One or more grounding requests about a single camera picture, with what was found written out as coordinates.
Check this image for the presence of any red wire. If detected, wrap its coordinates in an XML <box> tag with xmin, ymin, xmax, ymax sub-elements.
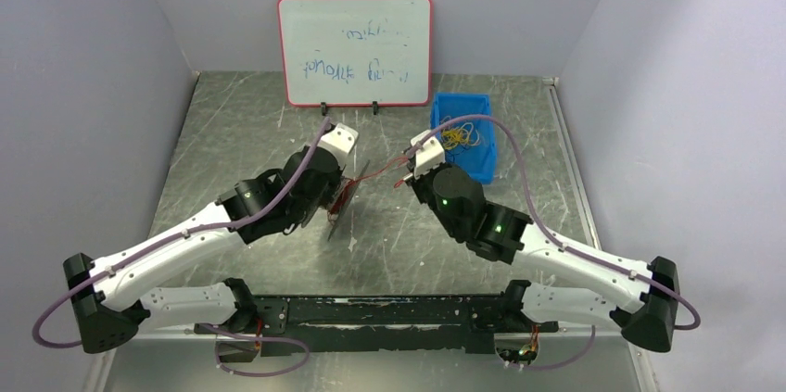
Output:
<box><xmin>328</xmin><ymin>156</ymin><xmax>412</xmax><ymax>219</ymax></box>

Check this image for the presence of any yellow wire bundle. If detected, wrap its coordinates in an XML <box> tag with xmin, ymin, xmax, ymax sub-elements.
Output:
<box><xmin>439</xmin><ymin>121</ymin><xmax>483</xmax><ymax>152</ymax></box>

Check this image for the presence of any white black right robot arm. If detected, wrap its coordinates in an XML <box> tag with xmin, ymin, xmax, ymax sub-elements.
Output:
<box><xmin>404</xmin><ymin>164</ymin><xmax>678</xmax><ymax>353</ymax></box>

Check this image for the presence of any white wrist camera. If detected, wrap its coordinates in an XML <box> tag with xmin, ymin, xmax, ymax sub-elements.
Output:
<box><xmin>318</xmin><ymin>123</ymin><xmax>359</xmax><ymax>166</ymax></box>
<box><xmin>405</xmin><ymin>130</ymin><xmax>446</xmax><ymax>179</ymax></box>

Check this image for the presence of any dark grey cable spool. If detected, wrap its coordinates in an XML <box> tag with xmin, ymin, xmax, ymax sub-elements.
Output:
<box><xmin>327</xmin><ymin>160</ymin><xmax>371</xmax><ymax>241</ymax></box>

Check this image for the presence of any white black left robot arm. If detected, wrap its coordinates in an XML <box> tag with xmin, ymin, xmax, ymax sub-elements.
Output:
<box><xmin>63</xmin><ymin>136</ymin><xmax>354</xmax><ymax>354</ymax></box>

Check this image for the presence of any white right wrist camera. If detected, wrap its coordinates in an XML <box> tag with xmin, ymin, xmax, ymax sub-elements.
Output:
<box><xmin>405</xmin><ymin>130</ymin><xmax>446</xmax><ymax>179</ymax></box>

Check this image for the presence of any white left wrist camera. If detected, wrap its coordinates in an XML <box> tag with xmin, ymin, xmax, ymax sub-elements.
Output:
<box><xmin>318</xmin><ymin>123</ymin><xmax>359</xmax><ymax>166</ymax></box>

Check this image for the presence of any blue plastic bin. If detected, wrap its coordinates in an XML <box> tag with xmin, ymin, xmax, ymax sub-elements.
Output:
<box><xmin>430</xmin><ymin>93</ymin><xmax>498</xmax><ymax>184</ymax></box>

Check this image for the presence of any black base frame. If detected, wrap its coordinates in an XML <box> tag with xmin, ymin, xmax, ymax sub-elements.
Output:
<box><xmin>220</xmin><ymin>287</ymin><xmax>558</xmax><ymax>357</ymax></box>

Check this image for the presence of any red framed whiteboard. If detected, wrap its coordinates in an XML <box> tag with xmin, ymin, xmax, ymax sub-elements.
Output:
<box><xmin>277</xmin><ymin>0</ymin><xmax>433</xmax><ymax>107</ymax></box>

